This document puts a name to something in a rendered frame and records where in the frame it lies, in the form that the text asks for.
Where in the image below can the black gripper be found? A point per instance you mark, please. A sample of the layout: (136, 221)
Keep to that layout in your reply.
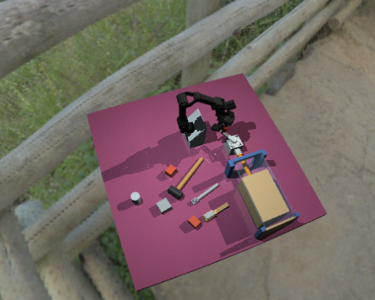
(219, 126)

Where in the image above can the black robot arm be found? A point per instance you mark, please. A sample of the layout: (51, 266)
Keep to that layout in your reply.
(217, 103)

